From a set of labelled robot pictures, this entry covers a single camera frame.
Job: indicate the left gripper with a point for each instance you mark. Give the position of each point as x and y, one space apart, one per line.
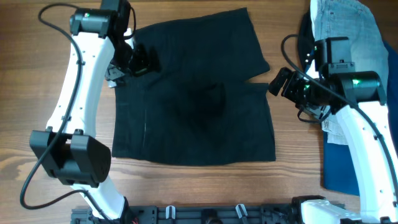
143 66

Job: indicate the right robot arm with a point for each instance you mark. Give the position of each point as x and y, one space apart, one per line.
358 101

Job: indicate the light blue denim shorts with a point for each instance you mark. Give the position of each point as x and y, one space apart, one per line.
354 20

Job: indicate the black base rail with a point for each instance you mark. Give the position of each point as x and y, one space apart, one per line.
263 214

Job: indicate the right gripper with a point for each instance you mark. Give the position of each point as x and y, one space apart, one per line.
295 78

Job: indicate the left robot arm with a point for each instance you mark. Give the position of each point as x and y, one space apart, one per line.
102 49

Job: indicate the blue cloth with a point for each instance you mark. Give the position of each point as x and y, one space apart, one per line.
338 169

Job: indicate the black shorts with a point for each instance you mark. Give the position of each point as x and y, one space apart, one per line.
201 107

